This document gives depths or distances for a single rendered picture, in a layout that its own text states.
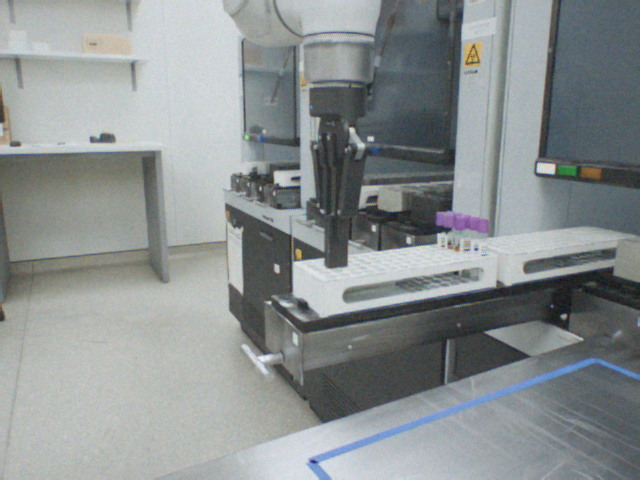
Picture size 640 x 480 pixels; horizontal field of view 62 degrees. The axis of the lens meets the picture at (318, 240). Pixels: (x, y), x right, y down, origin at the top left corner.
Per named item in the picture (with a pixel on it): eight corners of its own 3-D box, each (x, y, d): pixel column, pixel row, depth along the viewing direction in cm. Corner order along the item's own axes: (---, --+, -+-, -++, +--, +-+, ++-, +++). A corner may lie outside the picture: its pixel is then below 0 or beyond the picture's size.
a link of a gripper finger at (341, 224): (344, 204, 72) (355, 207, 69) (343, 240, 73) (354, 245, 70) (334, 204, 71) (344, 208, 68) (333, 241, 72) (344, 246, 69)
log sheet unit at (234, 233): (228, 284, 269) (225, 214, 261) (245, 300, 245) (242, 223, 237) (223, 284, 268) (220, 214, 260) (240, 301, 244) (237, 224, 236)
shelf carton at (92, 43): (84, 53, 341) (82, 33, 338) (83, 57, 360) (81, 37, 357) (132, 55, 352) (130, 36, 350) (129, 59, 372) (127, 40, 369)
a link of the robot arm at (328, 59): (352, 45, 73) (351, 91, 75) (291, 41, 69) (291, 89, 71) (389, 36, 65) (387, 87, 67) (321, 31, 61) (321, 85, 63)
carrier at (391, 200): (408, 215, 138) (409, 192, 137) (401, 215, 137) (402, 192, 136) (383, 208, 148) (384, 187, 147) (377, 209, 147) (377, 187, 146)
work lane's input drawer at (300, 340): (585, 286, 108) (590, 242, 106) (653, 307, 96) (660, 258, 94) (236, 352, 78) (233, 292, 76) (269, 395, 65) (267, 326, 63)
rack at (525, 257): (585, 257, 103) (588, 225, 102) (634, 270, 95) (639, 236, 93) (463, 276, 91) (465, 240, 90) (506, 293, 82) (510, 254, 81)
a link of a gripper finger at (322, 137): (322, 132, 69) (317, 132, 71) (321, 217, 72) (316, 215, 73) (349, 132, 71) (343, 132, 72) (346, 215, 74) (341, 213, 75)
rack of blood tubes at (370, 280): (454, 277, 90) (456, 241, 89) (497, 295, 82) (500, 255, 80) (291, 303, 78) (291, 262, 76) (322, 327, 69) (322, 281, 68)
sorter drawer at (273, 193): (409, 194, 238) (410, 173, 236) (428, 198, 226) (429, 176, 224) (253, 205, 208) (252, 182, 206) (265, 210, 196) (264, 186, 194)
